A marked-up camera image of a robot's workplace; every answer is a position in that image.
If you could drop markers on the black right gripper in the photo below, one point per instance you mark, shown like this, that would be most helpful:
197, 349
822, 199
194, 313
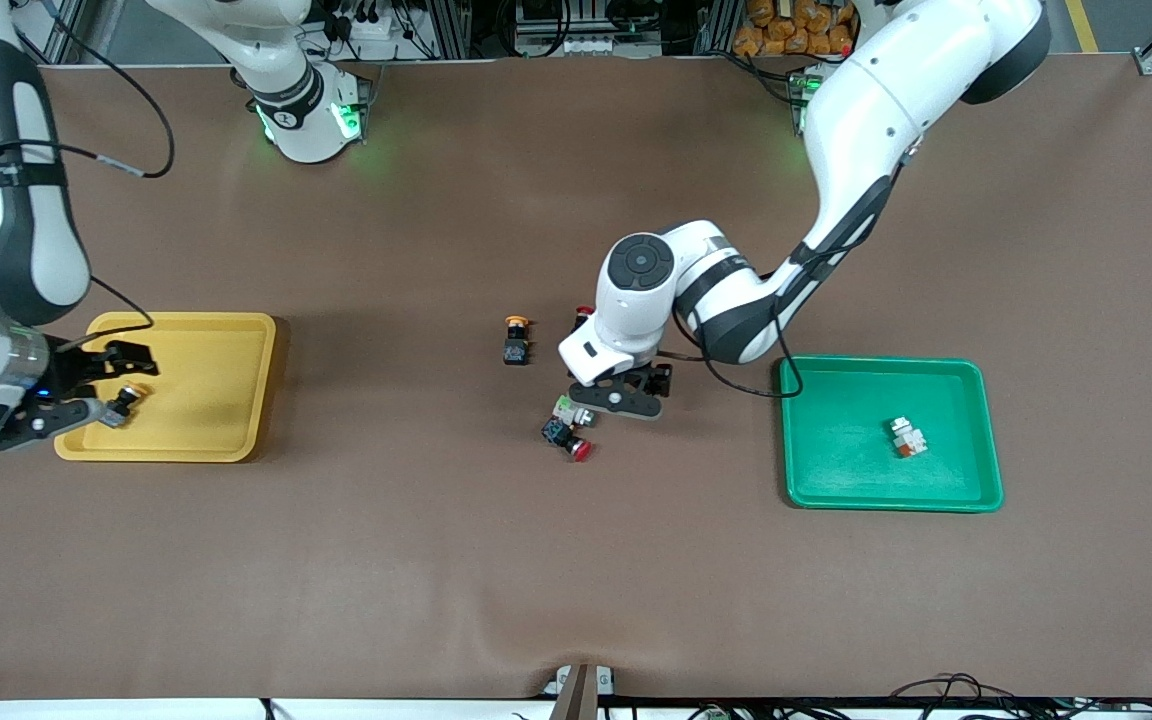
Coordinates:
72, 367

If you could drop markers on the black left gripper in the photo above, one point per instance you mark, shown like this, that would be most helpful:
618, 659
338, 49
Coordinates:
658, 377

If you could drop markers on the yellow mushroom push button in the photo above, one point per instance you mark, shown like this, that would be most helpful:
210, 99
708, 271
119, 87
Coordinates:
516, 350
121, 402

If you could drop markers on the green block push button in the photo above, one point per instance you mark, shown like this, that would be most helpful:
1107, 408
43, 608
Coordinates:
566, 408

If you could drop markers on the white orange block push button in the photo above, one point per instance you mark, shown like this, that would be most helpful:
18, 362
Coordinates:
906, 438

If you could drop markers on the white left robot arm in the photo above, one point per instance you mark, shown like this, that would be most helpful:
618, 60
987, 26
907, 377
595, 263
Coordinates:
886, 100

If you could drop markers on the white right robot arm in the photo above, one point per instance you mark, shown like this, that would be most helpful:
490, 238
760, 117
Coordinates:
286, 110

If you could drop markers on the yellow plastic tray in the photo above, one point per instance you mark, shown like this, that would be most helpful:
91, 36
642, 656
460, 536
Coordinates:
201, 390

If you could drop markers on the red mushroom push button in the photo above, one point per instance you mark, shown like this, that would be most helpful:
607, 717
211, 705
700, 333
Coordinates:
583, 318
560, 432

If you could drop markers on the green plastic tray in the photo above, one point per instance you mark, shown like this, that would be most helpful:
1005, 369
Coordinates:
836, 450

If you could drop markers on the brown table cover mat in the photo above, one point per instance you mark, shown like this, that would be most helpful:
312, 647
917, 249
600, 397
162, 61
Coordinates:
576, 580

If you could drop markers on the orange bagged goods pile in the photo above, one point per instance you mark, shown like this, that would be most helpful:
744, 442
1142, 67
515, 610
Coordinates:
786, 30

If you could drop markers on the white power strip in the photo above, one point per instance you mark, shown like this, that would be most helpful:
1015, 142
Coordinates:
381, 35

